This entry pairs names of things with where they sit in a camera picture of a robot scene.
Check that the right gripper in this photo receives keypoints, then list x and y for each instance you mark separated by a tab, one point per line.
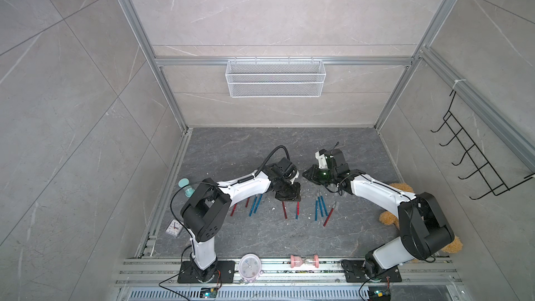
314	171

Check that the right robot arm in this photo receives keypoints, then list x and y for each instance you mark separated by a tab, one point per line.
423	227

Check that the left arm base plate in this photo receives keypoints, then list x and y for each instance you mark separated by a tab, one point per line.
218	272

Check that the pink hourglass timer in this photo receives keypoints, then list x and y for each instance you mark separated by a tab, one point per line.
306	261

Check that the black wire hook rack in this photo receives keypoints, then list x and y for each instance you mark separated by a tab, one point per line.
474	156

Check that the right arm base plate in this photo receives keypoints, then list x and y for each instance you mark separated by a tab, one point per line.
360	271

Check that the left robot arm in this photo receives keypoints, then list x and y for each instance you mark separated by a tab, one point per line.
205	211

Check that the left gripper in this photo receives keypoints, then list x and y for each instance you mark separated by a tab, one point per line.
295	196

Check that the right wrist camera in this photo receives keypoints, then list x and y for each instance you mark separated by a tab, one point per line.
324	159

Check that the white wire mesh basket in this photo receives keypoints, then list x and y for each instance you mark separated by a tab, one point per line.
275	78

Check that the teal hourglass timer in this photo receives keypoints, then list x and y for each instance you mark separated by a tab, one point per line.
185	186

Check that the brown teddy bear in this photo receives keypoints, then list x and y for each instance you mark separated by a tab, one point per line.
388	218

